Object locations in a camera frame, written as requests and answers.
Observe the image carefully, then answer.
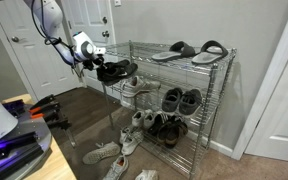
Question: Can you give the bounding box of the chrome wire shoe rack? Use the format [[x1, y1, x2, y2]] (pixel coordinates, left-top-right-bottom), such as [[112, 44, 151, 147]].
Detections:
[[95, 39, 238, 179]]

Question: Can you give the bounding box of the brown black shoe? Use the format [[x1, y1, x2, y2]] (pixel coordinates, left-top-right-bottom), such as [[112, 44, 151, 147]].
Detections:
[[165, 117, 189, 150], [156, 121, 179, 145]]

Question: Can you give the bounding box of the round grey mounting plate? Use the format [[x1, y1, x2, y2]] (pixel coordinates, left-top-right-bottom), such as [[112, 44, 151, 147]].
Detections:
[[0, 103, 54, 180]]

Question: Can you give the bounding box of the white Nike sneaker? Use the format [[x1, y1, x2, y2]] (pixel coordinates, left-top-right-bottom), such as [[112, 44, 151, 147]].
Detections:
[[81, 141, 121, 166], [134, 169, 159, 180]]

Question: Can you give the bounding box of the small white sneaker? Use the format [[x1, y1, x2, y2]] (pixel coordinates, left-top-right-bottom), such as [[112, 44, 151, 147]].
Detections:
[[142, 111, 159, 131], [131, 109, 145, 129]]

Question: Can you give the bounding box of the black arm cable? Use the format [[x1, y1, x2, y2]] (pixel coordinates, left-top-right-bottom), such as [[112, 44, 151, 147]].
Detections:
[[29, 0, 82, 78]]

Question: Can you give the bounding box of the black aluminium rail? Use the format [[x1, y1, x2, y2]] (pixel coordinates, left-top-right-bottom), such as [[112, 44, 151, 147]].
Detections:
[[0, 131, 39, 160], [2, 99, 26, 117], [0, 143, 46, 180]]

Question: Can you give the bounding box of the white door with wide frame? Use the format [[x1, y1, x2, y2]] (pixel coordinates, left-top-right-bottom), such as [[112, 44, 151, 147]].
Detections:
[[231, 0, 288, 165]]

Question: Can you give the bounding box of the black Nike sneaker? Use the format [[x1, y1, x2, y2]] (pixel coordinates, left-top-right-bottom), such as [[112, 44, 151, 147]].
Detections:
[[102, 58, 132, 72], [95, 62, 139, 87]]

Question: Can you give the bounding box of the black orange bar clamp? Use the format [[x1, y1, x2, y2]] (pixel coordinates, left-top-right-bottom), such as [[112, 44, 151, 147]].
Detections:
[[45, 116, 78, 150], [28, 94, 56, 109], [29, 101, 62, 122]]

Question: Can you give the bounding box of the dark grey slip-on shoe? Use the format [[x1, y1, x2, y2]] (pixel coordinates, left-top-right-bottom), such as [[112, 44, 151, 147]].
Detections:
[[161, 87, 184, 114], [178, 88, 204, 116]]

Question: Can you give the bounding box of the white door with deadbolt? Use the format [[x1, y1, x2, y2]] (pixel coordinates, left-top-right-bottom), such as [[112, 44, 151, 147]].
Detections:
[[62, 0, 122, 101]]

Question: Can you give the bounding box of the tan grey sneaker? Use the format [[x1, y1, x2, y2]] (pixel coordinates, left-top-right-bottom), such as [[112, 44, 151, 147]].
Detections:
[[121, 75, 162, 99]]

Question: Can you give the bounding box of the white panel door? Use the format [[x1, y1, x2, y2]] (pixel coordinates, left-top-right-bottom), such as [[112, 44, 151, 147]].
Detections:
[[0, 0, 82, 101]]

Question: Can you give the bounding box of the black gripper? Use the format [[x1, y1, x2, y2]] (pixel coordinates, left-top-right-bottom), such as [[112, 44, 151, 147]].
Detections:
[[82, 54, 106, 72]]

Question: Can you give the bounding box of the black shoe with white stripes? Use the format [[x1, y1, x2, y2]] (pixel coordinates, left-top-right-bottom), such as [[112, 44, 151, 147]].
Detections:
[[148, 113, 172, 136]]

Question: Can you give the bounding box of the grey slide sandal black strap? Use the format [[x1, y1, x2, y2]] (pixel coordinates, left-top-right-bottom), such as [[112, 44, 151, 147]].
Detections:
[[191, 39, 229, 66], [151, 40, 197, 63]]

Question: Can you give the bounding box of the grey sneaker orange insole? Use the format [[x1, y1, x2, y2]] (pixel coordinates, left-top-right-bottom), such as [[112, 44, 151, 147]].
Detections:
[[102, 154, 130, 180]]

